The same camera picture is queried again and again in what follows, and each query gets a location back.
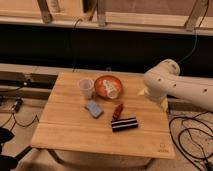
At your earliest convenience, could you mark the blue sponge block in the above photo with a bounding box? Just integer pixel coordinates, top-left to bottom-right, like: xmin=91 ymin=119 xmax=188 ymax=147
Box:
xmin=85 ymin=100 xmax=104 ymax=118

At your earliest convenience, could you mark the black cable on floor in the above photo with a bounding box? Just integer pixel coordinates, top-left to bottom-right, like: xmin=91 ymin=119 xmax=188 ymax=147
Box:
xmin=168 ymin=111 xmax=213 ymax=171

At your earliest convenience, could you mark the orange ceramic bowl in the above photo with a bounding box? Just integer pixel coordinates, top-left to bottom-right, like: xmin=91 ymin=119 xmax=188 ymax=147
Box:
xmin=94 ymin=75 xmax=123 ymax=99

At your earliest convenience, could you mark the clear plastic cup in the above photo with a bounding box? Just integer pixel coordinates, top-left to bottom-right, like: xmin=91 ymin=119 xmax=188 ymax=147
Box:
xmin=78 ymin=78 xmax=94 ymax=99

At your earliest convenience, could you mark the black cable left floor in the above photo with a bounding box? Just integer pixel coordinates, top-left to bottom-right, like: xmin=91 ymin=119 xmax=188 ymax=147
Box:
xmin=0 ymin=96 xmax=40 ymax=132

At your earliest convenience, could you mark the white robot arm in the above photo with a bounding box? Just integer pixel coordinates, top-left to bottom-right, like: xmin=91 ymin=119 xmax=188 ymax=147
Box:
xmin=144 ymin=59 xmax=213 ymax=112

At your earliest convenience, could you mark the black white striped box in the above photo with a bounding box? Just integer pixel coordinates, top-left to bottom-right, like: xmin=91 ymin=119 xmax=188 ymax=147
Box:
xmin=111 ymin=117 xmax=138 ymax=132

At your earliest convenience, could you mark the small red bottle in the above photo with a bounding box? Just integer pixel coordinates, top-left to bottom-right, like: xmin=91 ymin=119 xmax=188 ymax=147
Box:
xmin=113 ymin=104 xmax=123 ymax=120

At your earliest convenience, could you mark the wooden table board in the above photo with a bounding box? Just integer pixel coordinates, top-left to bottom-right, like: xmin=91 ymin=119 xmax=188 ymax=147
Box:
xmin=31 ymin=72 xmax=175 ymax=159

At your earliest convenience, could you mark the thin hanging black cable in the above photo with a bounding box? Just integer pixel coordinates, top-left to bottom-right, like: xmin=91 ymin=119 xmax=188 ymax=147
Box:
xmin=177 ymin=0 xmax=211 ymax=65

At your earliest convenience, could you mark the black object lower left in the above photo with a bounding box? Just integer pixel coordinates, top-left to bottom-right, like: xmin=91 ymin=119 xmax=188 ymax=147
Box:
xmin=0 ymin=127 xmax=34 ymax=171

